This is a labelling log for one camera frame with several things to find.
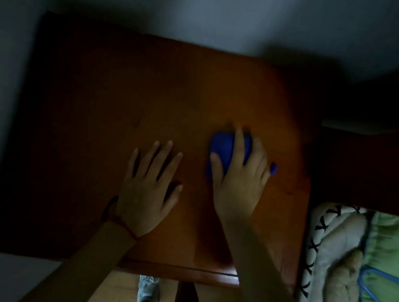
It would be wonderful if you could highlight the person's right forearm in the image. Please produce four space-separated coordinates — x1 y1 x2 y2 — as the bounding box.
208 212 325 302

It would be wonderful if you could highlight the brown wooden cabinet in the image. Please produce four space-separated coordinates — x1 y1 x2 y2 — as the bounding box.
0 6 328 297

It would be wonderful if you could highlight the red string bracelet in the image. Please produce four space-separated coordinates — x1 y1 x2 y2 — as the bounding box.
103 194 144 241

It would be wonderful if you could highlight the blue cleaning cloth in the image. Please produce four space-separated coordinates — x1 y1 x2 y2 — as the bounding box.
204 129 282 190

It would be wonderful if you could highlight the person's right hand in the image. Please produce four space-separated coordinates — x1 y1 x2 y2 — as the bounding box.
202 125 277 229

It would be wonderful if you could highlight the person's left hand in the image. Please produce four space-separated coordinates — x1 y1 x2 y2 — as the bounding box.
112 135 188 244

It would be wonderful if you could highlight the dark wooden bed headboard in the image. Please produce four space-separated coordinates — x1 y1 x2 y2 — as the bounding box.
308 118 399 217

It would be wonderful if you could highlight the grey shoe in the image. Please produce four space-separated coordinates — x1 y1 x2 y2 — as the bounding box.
136 274 162 302

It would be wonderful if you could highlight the person's left forearm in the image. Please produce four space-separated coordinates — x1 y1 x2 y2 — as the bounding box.
16 207 139 302

